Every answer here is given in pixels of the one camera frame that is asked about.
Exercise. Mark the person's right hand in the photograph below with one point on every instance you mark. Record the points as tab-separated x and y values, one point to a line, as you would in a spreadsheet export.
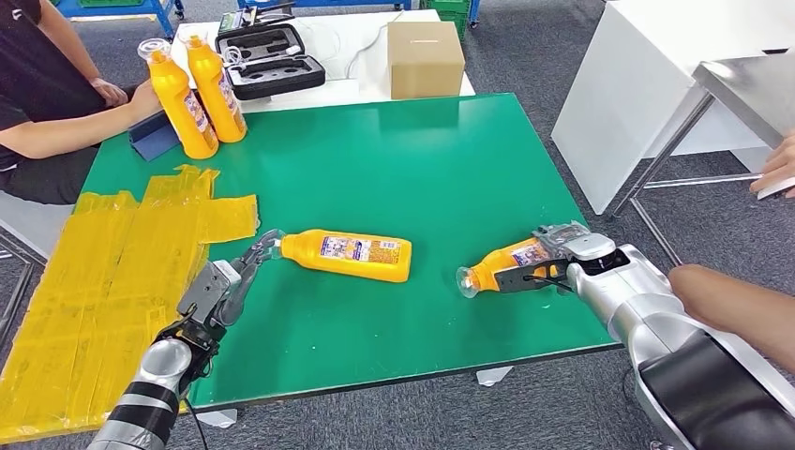
146	104

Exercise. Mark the person's hand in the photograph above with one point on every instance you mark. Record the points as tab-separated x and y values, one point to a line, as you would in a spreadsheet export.
782	164

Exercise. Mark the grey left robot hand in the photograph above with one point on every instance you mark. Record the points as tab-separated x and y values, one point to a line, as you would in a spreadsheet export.
239	298

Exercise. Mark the person's left hand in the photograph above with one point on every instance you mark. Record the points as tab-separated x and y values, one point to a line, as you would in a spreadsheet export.
110	92

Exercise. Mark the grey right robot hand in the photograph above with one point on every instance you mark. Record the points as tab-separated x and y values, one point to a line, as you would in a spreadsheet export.
562	235

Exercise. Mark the orange plastic detergent bottle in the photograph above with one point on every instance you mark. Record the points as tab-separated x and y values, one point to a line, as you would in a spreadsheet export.
211	81
310	261
490	273
177	112

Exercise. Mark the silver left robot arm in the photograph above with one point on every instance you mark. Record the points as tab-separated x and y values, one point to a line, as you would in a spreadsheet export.
149	385

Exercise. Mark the person's right forearm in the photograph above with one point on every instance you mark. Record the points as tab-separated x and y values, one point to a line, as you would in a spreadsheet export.
62	136

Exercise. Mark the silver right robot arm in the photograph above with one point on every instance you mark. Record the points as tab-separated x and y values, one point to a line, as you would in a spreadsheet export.
633	304

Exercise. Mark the person's left forearm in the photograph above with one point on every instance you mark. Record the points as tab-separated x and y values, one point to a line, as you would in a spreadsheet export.
65	43

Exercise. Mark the white phone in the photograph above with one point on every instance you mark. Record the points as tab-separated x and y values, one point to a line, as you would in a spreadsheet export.
779	189

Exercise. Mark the blue tablet case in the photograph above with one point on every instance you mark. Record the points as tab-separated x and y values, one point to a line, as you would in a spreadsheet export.
152	141

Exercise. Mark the stainless steel table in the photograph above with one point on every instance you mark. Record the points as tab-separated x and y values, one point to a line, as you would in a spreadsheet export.
745	93

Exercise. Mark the person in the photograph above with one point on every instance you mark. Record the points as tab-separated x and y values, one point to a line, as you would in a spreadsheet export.
733	310
31	74

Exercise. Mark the white table foot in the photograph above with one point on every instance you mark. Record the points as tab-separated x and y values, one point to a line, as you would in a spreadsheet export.
217	417
494	376

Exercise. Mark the black device green label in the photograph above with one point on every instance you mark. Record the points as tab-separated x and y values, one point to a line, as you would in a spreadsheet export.
236	20

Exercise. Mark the black foam-lined case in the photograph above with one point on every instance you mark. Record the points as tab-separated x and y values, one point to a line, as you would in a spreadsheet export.
276	82

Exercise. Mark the white desk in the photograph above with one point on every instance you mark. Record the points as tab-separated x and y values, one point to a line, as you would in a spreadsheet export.
621	99

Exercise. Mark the small white plug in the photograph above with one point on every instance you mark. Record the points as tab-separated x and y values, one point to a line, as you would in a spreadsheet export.
293	49

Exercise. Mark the white seat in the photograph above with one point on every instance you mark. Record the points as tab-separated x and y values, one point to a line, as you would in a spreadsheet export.
18	223

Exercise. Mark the yellow taped cardboard sheet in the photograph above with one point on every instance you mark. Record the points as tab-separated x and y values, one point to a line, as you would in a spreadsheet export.
74	310

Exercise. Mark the brown cardboard box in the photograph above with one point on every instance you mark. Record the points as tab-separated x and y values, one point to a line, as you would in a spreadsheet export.
427	62

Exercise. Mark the green plastic crate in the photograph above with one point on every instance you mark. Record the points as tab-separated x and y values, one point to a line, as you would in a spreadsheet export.
450	12

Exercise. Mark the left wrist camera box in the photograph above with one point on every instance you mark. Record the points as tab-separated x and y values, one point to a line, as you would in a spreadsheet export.
208	289

